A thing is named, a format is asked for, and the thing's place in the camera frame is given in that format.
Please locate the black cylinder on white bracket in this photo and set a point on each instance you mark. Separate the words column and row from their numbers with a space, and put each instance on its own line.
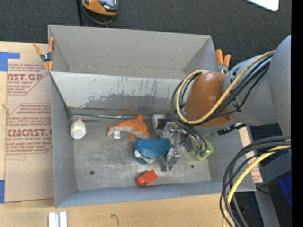
column 158, row 120

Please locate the grey metal bin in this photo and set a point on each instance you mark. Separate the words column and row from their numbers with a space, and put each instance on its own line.
column 106, row 155

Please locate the orange toy dolphin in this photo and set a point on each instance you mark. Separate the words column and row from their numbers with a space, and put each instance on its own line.
column 136, row 126

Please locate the yellow-green translucent block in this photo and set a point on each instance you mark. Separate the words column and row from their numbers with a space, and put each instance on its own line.
column 208, row 150

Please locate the red plastic block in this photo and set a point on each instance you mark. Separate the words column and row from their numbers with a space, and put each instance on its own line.
column 146, row 177

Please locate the brown cardboard board, red print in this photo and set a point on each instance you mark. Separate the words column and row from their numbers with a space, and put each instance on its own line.
column 26, row 164

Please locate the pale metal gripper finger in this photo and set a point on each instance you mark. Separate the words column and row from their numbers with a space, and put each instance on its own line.
column 176, row 155
column 170, row 161

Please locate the blue and white shoe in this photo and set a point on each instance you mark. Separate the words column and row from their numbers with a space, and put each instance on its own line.
column 150, row 148

